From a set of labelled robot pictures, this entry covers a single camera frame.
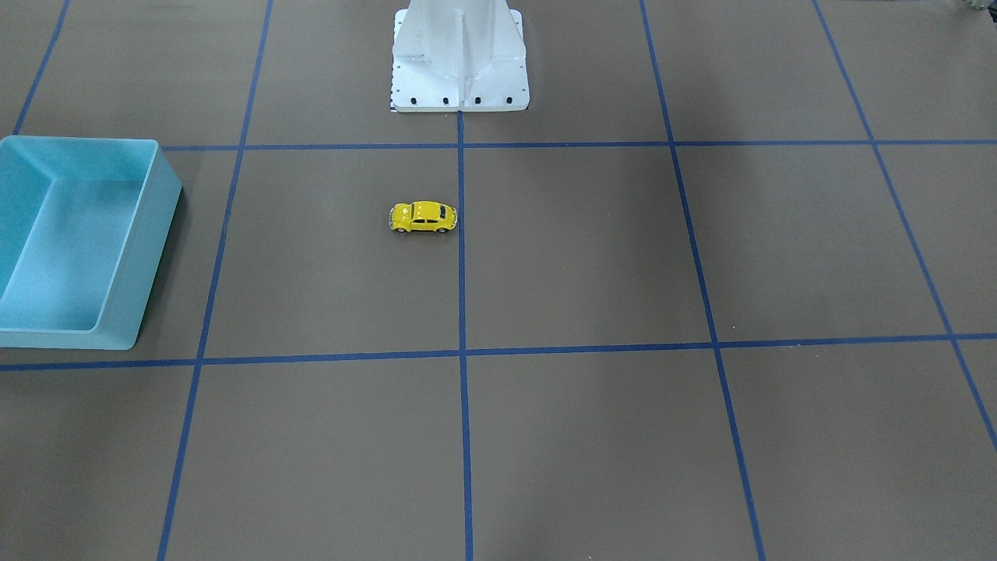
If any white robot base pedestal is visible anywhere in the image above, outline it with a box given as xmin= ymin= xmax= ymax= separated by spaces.
xmin=389 ymin=1 xmax=530 ymax=113

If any light blue plastic bin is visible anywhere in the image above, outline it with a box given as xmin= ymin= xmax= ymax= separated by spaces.
xmin=1 ymin=135 xmax=181 ymax=351

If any yellow beetle toy car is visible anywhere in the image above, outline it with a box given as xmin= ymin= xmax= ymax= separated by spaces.
xmin=388 ymin=201 xmax=459 ymax=234

